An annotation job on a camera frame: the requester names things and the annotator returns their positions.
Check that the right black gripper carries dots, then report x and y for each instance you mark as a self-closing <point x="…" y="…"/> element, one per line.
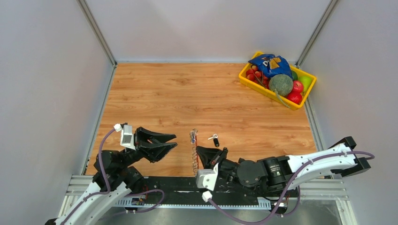
<point x="208" y="155"/>

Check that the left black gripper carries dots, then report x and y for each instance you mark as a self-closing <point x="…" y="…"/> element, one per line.
<point x="154" y="151"/>

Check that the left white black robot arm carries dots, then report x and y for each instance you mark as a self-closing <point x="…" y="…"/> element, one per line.
<point x="116" y="176"/>

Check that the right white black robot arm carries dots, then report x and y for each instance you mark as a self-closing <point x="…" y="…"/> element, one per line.
<point x="274" y="174"/>

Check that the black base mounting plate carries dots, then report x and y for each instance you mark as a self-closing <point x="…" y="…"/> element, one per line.
<point x="184" y="190"/>

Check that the yellow plastic bin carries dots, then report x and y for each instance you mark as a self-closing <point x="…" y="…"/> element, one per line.
<point x="268" y="92"/>

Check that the red cherry tomatoes bunch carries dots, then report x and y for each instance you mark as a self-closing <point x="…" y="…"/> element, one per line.
<point x="255" y="75"/>

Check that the green round melon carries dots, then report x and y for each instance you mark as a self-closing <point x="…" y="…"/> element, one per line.
<point x="281" y="84"/>

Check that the red apple lower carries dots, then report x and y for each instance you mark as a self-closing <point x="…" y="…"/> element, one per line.
<point x="295" y="97"/>

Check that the red apple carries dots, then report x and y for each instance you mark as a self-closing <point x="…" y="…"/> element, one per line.
<point x="295" y="97"/>
<point x="298" y="87"/>

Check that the blue chips bag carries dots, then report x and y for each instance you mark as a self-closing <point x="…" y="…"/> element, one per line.
<point x="271" y="65"/>

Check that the red apple upper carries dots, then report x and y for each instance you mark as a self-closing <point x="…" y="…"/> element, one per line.
<point x="298" y="87"/>

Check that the dark green fruit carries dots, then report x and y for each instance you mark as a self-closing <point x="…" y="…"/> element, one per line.
<point x="294" y="75"/>

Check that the light green apple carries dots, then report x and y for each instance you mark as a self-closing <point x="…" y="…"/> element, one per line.
<point x="306" y="82"/>

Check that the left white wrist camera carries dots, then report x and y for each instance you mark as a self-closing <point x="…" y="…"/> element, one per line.
<point x="126" y="136"/>

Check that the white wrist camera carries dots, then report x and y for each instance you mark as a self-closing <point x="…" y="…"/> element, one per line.
<point x="126" y="136"/>
<point x="206" y="180"/>

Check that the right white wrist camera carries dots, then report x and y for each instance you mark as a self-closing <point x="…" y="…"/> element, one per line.
<point x="206" y="180"/>

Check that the white slotted cable duct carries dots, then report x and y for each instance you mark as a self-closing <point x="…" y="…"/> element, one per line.
<point x="258" y="204"/>

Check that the aluminium frame rail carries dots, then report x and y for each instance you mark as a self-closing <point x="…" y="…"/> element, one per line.
<point x="318" y="189"/>

